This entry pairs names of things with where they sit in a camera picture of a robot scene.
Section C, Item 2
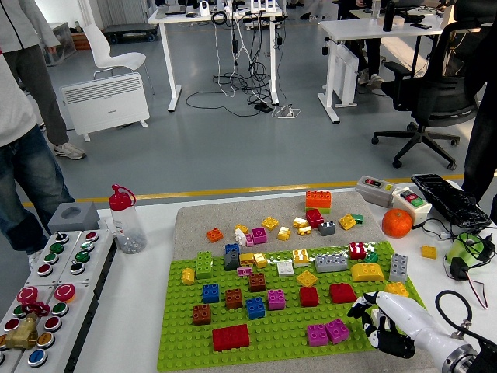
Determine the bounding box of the yellow flat plate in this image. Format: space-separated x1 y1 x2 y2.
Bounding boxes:
295 268 320 288

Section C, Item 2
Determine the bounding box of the tall lime green brick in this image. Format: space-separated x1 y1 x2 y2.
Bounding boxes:
194 250 215 281

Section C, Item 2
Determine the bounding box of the long red brick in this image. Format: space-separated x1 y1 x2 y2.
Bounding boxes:
212 322 252 352

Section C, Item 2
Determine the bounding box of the red white striped brick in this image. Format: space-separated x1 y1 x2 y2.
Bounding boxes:
348 240 368 260

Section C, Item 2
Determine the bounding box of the white panel under desk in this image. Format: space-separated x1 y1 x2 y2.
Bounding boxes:
334 41 360 109

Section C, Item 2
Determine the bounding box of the grey-brown mat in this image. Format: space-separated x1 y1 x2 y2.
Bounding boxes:
172 190 455 373

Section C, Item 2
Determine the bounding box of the clear storage crate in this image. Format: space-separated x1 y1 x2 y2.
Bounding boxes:
42 21 74 67

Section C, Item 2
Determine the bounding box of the white emergency-stop button box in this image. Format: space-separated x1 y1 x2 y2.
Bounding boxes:
0 285 56 373
14 283 103 373

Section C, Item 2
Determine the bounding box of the long grey brick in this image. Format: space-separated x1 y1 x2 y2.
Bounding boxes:
313 252 349 274

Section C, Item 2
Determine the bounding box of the black power adapter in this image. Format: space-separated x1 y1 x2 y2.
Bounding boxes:
450 256 471 281

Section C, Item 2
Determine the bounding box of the red square brick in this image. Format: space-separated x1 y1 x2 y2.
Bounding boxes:
298 285 321 309

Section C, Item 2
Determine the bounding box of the large orange brick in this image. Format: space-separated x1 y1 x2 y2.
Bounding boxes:
304 190 333 210

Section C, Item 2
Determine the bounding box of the orange fruit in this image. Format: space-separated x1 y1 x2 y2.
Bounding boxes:
381 208 414 239

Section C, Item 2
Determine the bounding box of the white four-button control box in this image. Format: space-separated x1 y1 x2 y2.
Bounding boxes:
57 228 116 288
24 231 83 288

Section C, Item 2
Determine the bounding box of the black keyboard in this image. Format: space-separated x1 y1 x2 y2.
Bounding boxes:
410 173 493 229

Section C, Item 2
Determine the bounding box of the black bottle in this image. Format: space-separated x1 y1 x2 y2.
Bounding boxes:
382 1 396 33

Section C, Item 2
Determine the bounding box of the person in grey tracksuit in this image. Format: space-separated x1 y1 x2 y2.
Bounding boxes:
0 0 87 161

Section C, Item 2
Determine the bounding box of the yellow curved brick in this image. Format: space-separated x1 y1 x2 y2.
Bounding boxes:
349 261 386 282

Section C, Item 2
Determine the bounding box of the red sloped brick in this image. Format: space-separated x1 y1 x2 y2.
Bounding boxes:
329 283 358 305

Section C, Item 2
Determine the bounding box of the seated person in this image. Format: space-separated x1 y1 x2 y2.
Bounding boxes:
334 0 389 92

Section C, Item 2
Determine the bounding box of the brass valve red handle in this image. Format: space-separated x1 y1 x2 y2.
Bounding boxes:
4 301 50 350

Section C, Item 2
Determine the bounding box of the magenta square brick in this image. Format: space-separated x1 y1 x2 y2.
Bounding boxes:
266 288 287 311
324 318 350 345
306 322 329 347

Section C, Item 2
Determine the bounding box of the clear bottle red cap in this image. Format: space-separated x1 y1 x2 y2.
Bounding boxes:
107 183 148 255

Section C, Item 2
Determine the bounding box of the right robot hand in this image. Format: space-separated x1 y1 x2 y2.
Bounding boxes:
346 290 461 364

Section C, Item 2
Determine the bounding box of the grey switch box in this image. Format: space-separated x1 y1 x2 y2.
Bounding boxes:
355 175 396 207

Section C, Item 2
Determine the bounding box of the white panel heater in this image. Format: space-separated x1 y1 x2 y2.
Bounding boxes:
58 71 151 143

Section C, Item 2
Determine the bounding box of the dark grey slope brick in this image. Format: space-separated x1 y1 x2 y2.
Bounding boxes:
224 249 242 272

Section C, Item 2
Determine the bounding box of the grey block round hole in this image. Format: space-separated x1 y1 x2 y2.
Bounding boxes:
47 201 101 235

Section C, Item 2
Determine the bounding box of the brown brick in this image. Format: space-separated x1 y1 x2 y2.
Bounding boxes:
192 302 214 326
224 287 245 310
248 271 268 293

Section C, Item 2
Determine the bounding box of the large yellow square brick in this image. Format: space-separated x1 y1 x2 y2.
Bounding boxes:
384 281 410 299

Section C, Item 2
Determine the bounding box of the white desk with cables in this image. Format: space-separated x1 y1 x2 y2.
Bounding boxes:
147 2 288 113

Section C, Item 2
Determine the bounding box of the red black white wire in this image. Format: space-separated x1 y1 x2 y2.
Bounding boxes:
467 276 489 311

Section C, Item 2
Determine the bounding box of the person in jeans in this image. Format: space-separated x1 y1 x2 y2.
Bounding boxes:
0 50 77 273

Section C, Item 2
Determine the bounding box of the wooden crate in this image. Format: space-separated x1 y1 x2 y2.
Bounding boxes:
71 32 92 51

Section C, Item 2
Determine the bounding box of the green studded baseplate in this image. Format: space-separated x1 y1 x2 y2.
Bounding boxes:
156 239 430 372

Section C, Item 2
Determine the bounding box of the black plug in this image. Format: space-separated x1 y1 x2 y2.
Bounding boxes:
476 231 497 260

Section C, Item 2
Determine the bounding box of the black wheeled dolly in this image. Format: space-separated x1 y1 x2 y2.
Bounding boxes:
102 23 159 44

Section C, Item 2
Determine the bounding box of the black office chair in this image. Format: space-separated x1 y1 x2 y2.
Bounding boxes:
370 0 497 171

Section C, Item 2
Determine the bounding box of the person in dark trousers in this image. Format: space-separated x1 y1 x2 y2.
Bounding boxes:
461 23 497 213

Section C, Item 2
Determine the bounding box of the tall grey brick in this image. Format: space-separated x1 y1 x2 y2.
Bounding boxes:
388 252 409 284

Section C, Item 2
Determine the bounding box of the white plastic chair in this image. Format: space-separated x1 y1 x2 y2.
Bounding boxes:
82 23 155 96

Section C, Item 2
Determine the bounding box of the white red-green switch box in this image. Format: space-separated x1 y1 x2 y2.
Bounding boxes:
391 187 433 229

